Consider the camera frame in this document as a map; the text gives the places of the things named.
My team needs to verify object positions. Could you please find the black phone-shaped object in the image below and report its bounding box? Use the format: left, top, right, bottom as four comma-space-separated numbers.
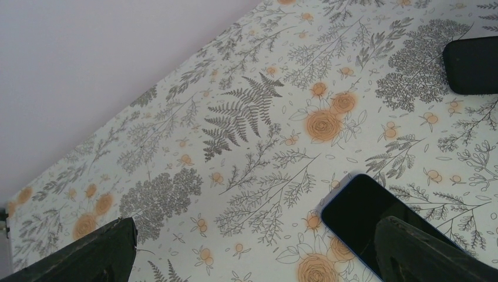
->
442, 36, 497, 95

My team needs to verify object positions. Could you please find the floral patterned table mat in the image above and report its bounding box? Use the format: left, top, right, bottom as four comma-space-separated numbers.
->
8, 1, 497, 281

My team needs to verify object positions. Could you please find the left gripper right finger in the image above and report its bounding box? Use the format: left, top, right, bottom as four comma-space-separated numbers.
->
374, 216, 497, 281

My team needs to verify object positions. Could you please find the black smartphone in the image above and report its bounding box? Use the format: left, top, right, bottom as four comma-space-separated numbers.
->
321, 174, 458, 277

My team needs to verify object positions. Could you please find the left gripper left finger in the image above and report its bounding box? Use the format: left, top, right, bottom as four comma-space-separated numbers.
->
1, 217, 137, 281

